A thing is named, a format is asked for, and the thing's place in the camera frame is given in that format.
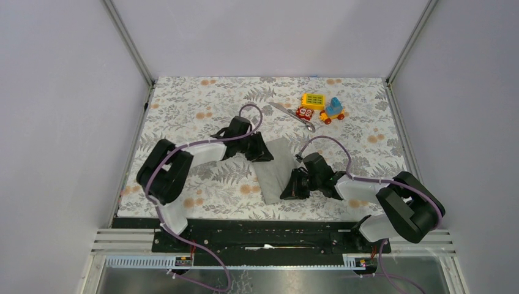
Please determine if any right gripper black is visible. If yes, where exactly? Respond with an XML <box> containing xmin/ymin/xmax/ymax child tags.
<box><xmin>280</xmin><ymin>168</ymin><xmax>321</xmax><ymax>200</ymax></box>

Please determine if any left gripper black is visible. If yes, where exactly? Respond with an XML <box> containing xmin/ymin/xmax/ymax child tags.
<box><xmin>236</xmin><ymin>130</ymin><xmax>273</xmax><ymax>162</ymax></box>

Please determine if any grey cloth napkin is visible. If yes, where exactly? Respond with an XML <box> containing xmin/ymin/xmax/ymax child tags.
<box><xmin>252</xmin><ymin>137</ymin><xmax>297</xmax><ymax>205</ymax></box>

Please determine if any metal spoon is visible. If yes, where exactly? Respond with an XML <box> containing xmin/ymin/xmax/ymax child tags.
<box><xmin>299</xmin><ymin>118</ymin><xmax>316</xmax><ymax>133</ymax></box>

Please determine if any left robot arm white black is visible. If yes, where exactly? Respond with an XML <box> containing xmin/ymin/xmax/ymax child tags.
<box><xmin>136</xmin><ymin>116</ymin><xmax>274</xmax><ymax>252</ymax></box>

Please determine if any red toy block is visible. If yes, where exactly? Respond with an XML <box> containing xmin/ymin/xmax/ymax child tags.
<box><xmin>296</xmin><ymin>106</ymin><xmax>315</xmax><ymax>121</ymax></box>

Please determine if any blue yellow toy car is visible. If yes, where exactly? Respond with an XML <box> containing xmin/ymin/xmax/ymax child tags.
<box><xmin>319</xmin><ymin>97</ymin><xmax>346</xmax><ymax>124</ymax></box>

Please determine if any yellow toy brick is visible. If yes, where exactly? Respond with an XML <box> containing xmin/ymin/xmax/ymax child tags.
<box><xmin>301</xmin><ymin>93</ymin><xmax>326</xmax><ymax>111</ymax></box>

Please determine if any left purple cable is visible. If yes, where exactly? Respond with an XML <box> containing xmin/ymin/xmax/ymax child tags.
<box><xmin>144</xmin><ymin>104</ymin><xmax>264</xmax><ymax>293</ymax></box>

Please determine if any purple cable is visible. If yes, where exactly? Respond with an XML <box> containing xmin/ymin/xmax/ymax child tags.
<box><xmin>144</xmin><ymin>104</ymin><xmax>264</xmax><ymax>293</ymax></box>
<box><xmin>296</xmin><ymin>135</ymin><xmax>445</xmax><ymax>294</ymax></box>

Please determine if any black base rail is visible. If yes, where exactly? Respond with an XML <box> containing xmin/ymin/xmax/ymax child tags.
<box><xmin>111</xmin><ymin>217</ymin><xmax>435</xmax><ymax>269</ymax></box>

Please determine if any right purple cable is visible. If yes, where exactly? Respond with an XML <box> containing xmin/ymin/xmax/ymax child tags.
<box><xmin>296</xmin><ymin>135</ymin><xmax>445</xmax><ymax>294</ymax></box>

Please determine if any white slotted cable duct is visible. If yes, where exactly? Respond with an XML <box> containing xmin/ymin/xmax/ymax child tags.
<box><xmin>105</xmin><ymin>255</ymin><xmax>367</xmax><ymax>271</ymax></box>

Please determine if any left aluminium frame post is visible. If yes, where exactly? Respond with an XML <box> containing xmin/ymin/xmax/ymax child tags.
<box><xmin>100</xmin><ymin>0</ymin><xmax>155</xmax><ymax>87</ymax></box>

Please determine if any aluminium frame post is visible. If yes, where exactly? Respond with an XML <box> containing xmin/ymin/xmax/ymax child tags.
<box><xmin>100</xmin><ymin>0</ymin><xmax>155</xmax><ymax>87</ymax></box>
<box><xmin>386</xmin><ymin>0</ymin><xmax>439</xmax><ymax>85</ymax></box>

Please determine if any right aluminium frame post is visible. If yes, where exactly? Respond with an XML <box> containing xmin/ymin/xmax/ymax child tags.
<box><xmin>386</xmin><ymin>0</ymin><xmax>439</xmax><ymax>85</ymax></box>

